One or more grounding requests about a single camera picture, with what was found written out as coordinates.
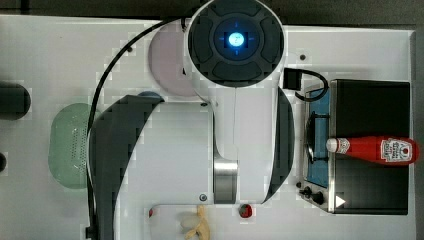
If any black toaster oven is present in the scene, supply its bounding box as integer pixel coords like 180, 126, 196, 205
297, 79, 410, 215

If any red ketchup bottle plush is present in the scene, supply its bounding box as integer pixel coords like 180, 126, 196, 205
326, 136, 420, 166

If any strawberry toy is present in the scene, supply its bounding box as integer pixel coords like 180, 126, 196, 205
239, 204, 253, 219

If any green oval colander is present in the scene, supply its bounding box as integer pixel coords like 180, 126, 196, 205
48, 103, 91, 189

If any black knob at edge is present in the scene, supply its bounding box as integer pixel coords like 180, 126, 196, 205
0, 153, 7, 172

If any peeled banana toy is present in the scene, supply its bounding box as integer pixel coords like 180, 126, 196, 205
180, 205, 211, 240

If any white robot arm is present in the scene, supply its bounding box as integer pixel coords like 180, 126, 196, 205
88, 0, 294, 240

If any black round pan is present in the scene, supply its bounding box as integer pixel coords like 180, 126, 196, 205
0, 81, 31, 120

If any blue bowl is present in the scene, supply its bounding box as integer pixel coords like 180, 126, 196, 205
138, 91, 164, 101

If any pink round plate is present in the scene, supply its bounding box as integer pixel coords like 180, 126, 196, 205
148, 20, 197, 98

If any black connector with cable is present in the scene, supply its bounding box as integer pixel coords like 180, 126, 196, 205
283, 68, 329, 102

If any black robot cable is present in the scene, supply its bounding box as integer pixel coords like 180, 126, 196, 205
84, 16, 188, 240

